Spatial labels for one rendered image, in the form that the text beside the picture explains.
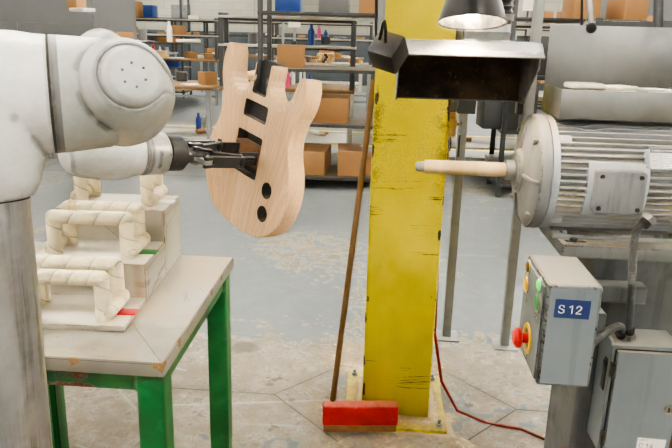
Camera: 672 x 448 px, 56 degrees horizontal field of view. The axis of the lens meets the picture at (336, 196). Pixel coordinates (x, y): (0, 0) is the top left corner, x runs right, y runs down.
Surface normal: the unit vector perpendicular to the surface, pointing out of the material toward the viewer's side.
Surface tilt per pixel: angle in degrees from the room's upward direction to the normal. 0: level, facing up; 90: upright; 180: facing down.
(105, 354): 0
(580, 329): 90
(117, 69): 74
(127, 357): 0
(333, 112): 90
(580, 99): 90
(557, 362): 90
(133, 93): 69
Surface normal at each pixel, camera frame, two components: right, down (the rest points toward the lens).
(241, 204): -0.74, 0.04
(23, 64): 0.48, -0.34
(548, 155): -0.05, -0.18
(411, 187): -0.07, 0.25
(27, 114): 0.52, 0.40
